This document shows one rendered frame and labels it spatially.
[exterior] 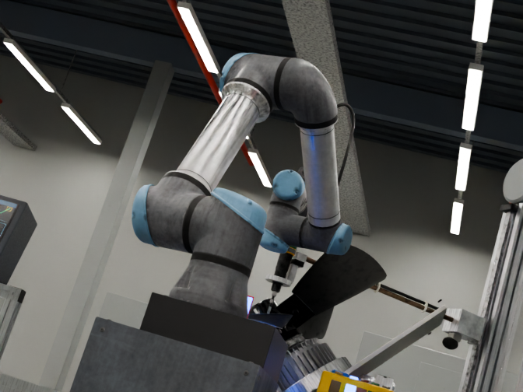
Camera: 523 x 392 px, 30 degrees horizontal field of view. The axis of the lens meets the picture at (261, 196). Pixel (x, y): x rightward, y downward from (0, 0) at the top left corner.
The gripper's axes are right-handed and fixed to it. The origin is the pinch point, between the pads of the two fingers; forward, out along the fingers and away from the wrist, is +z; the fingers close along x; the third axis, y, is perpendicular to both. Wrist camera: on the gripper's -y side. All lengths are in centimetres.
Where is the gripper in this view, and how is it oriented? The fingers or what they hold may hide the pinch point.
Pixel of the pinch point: (301, 213)
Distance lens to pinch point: 267.9
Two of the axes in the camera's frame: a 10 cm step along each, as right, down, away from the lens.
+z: 1.2, 2.9, 9.5
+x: 9.5, 2.5, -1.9
